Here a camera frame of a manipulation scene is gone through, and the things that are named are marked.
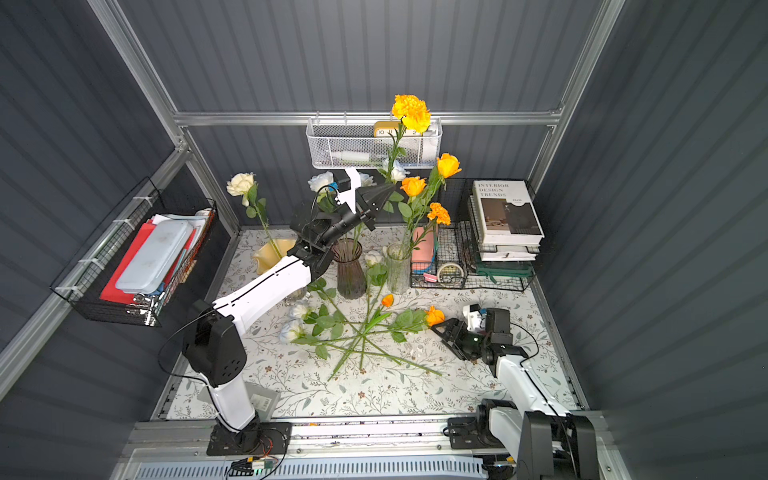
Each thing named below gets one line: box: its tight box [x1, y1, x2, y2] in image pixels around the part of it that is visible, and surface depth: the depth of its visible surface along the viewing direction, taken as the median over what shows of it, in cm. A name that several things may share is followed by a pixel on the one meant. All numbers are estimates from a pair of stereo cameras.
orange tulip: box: [327, 294, 395, 382], surface depth 95 cm
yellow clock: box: [373, 121, 426, 137], surface depth 89 cm
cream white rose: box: [226, 172, 283, 259], surface depth 82 cm
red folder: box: [100, 220, 197, 304], surface depth 71 cm
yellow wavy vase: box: [252, 238, 296, 275], surface depth 89 cm
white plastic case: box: [115, 220, 194, 294], surface depth 71 cm
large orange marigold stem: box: [379, 94, 431, 187], surface depth 51 cm
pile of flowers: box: [278, 250, 446, 382], surface depth 93 cm
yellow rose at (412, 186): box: [398, 176, 427, 246], surface depth 82 cm
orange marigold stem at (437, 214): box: [407, 202, 452, 259], surface depth 80 cm
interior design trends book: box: [469, 180, 545, 261], surface depth 91 cm
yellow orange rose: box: [416, 153, 462, 241], surface depth 80 cm
